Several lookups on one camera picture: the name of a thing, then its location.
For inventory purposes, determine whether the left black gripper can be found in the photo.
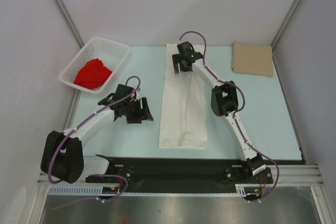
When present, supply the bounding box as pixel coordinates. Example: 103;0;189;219
124;97;153;124

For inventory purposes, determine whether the white t shirt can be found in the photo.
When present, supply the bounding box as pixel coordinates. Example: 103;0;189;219
159;44;208;150

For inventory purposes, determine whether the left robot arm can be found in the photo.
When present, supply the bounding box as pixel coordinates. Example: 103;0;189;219
40;84;153;184

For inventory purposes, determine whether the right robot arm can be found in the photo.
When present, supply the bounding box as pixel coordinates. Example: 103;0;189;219
172;41;266;183

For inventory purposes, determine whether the red t shirt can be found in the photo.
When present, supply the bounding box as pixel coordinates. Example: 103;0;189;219
74;58;112;90

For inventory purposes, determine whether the folded tan t shirt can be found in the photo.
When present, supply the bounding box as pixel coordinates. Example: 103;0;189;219
231;42;274;77

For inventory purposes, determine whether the white plastic basket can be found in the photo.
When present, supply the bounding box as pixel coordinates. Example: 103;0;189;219
59;37;130;94

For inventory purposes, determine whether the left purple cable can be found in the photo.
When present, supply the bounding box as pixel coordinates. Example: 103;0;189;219
47;76;142;210

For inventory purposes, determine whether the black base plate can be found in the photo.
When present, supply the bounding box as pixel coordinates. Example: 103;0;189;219
86;157;273;194

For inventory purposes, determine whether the white slotted cable duct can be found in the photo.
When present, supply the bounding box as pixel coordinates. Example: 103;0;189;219
48;185;259;197

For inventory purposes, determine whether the left aluminium frame post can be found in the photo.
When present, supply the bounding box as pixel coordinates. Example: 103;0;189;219
53;0;85;48

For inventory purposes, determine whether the aluminium frame post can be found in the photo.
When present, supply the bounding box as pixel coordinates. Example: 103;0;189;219
53;0;85;48
270;0;317;49

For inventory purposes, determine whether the right aluminium frame post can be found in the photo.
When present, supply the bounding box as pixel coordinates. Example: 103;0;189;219
270;0;317;49

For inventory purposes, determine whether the aluminium front rail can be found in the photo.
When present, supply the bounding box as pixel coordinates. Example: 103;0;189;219
36;163;325;187

